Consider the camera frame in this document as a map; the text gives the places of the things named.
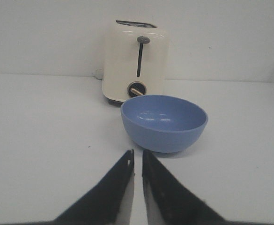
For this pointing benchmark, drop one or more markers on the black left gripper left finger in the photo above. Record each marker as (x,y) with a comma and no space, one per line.
(109,202)

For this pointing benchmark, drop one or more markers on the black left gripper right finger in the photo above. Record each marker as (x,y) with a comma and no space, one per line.
(167,201)

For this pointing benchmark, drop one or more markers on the blue bowl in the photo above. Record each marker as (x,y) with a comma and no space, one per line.
(163,123)

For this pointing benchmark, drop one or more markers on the cream two-slot toaster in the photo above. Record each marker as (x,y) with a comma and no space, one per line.
(135,60)

